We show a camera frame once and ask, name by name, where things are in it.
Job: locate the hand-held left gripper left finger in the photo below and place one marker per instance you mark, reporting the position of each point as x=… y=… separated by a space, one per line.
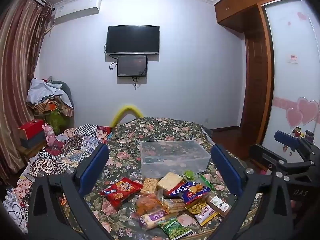
x=96 y=165

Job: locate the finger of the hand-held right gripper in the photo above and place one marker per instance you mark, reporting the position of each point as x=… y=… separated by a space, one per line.
x=262 y=155
x=285 y=138

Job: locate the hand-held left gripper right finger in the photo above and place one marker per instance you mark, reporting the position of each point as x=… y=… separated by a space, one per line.
x=225 y=170

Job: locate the green strip packet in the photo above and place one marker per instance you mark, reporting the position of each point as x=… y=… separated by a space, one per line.
x=205 y=180

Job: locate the brown packet white label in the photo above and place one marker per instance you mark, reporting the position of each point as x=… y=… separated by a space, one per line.
x=218 y=203

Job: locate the yellow nut packet pink label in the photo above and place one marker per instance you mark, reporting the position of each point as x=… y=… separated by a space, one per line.
x=203 y=212

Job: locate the clear plastic storage container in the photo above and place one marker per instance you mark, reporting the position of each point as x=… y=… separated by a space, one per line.
x=175 y=155

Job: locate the purple label wafer roll packet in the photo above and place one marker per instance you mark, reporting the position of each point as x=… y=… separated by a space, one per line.
x=155 y=218

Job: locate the small colourful bottles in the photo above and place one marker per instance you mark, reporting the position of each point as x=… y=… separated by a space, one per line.
x=303 y=132

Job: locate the pink heart decal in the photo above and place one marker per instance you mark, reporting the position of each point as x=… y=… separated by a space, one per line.
x=305 y=112

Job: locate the patchwork quilt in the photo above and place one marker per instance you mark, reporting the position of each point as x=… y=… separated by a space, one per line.
x=67 y=145

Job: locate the green jelly cup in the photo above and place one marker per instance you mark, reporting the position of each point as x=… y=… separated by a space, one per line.
x=189 y=175

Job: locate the blue and red snack packet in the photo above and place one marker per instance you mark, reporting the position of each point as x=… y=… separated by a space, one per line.
x=190 y=191

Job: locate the white sliding door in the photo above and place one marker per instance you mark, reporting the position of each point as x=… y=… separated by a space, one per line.
x=292 y=92

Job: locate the yellow foam tube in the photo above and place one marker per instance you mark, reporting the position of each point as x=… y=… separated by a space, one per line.
x=117 y=116

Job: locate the pink rabbit toy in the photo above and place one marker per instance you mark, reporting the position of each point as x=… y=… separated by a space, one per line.
x=49 y=135

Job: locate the square pale cracker packet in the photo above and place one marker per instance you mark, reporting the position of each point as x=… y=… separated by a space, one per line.
x=170 y=181

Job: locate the clear small cracker packet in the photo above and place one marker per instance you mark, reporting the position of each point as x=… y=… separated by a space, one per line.
x=149 y=186

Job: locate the clear orange fried snack packet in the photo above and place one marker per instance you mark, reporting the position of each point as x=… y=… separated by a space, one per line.
x=147 y=203

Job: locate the wooden nightstand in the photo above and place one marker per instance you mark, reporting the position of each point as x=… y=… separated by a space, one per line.
x=30 y=152

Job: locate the dark grey box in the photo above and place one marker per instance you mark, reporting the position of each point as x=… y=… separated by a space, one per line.
x=32 y=141

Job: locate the brown patterned cloth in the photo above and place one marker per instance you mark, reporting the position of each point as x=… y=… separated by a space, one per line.
x=57 y=107

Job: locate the red box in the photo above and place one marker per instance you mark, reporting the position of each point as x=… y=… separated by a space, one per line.
x=30 y=128

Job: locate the wooden wardrobe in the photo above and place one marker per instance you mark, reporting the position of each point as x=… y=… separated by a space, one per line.
x=257 y=67

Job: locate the green pea packet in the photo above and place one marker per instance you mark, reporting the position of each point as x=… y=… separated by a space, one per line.
x=173 y=228

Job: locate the grey chair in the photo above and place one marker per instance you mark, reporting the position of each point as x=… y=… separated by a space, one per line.
x=67 y=92

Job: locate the small red white sticker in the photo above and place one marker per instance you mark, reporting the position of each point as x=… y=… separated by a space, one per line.
x=292 y=58

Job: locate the white patterned cloth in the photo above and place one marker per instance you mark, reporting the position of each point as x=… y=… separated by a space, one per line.
x=12 y=205

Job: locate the white crumpled cloth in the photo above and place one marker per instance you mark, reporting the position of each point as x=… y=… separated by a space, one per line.
x=41 y=90

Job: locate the striped brown curtain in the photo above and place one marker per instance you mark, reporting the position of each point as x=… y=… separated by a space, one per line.
x=17 y=67

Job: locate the white air conditioner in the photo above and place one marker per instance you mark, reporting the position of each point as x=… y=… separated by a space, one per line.
x=77 y=7

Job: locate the small black wall monitor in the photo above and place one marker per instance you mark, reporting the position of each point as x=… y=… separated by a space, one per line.
x=132 y=65

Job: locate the large black wall television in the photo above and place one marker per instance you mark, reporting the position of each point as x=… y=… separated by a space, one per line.
x=132 y=40

